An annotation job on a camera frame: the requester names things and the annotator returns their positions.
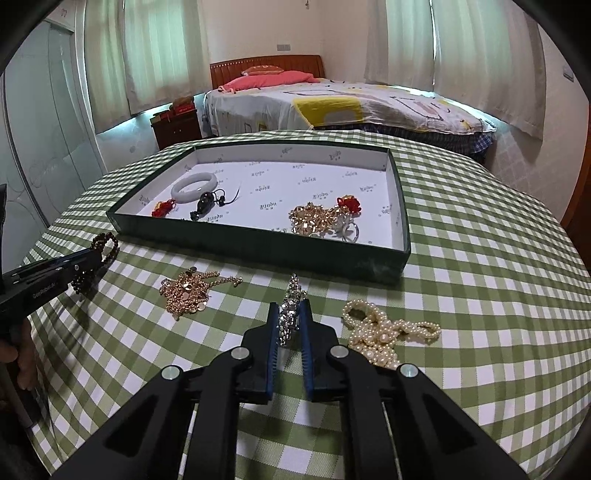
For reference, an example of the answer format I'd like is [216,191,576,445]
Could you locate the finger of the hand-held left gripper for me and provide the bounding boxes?
[59,262,105,291]
[0,247,103,284]

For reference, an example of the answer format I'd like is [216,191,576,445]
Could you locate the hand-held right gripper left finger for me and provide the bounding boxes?
[51,302,282,480]

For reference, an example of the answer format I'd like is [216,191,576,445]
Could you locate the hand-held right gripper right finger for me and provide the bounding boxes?
[298,299,532,480]

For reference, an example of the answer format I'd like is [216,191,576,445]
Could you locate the silver crystal bracelet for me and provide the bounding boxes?
[276,272,308,348]

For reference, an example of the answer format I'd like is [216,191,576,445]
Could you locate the brown wooden bead bracelet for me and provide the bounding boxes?
[71,232,121,296]

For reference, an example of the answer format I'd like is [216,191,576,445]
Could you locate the gold chain necklace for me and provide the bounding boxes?
[159,266,244,321]
[288,202,342,238]

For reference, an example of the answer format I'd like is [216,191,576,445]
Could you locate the white jade bangle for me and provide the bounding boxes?
[171,171,218,204]

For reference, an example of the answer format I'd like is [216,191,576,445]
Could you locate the red knot ring charm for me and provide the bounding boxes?
[333,195,363,244]

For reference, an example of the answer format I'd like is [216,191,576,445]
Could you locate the black pendant with cord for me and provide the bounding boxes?
[189,187,243,222]

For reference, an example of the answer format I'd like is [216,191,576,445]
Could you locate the green tray box white lining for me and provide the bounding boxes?
[106,142,411,284]

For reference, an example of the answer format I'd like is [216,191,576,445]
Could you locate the person's left hand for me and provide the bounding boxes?
[0,318,38,394]

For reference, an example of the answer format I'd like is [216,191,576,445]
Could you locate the glass sliding wardrobe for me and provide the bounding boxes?
[0,18,100,228]

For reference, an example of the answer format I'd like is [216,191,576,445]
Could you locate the green checkered tablecloth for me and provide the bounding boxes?
[23,129,589,480]

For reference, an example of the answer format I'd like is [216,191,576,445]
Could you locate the dark wooden nightstand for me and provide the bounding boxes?
[151,111,204,151]

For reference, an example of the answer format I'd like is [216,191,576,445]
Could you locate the white sheer curtain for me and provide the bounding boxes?
[83,0,133,134]
[429,0,548,140]
[120,0,211,116]
[365,0,437,89]

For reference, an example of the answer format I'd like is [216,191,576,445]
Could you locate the blue plaid bed skirt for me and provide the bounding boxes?
[318,122,497,158]

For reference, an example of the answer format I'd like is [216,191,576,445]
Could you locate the patterned white bed quilt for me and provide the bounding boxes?
[203,78,497,138]

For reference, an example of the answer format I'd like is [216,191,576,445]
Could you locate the pink pillow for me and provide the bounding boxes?
[219,70,321,93]

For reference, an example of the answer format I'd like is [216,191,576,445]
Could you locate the wooden bed headboard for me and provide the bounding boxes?
[210,54,326,89]

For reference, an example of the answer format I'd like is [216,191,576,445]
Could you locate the brown wooden door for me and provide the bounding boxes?
[560,115,591,234]

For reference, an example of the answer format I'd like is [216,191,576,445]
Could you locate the white pearl necklace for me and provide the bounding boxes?
[342,299,443,370]

